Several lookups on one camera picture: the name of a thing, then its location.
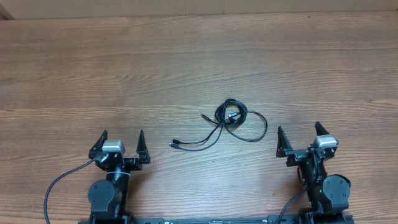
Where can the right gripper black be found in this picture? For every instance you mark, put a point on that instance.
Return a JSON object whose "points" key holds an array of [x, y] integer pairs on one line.
{"points": [[284, 150]]}

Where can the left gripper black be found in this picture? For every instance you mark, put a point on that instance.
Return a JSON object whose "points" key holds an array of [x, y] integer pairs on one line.
{"points": [[134, 164]]}

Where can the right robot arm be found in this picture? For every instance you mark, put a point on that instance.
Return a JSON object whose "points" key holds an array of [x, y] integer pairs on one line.
{"points": [[328, 195]]}

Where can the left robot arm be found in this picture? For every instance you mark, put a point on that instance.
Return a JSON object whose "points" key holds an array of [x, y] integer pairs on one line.
{"points": [[108, 196]]}

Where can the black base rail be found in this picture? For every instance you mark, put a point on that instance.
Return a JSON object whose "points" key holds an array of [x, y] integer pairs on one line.
{"points": [[271, 219]]}

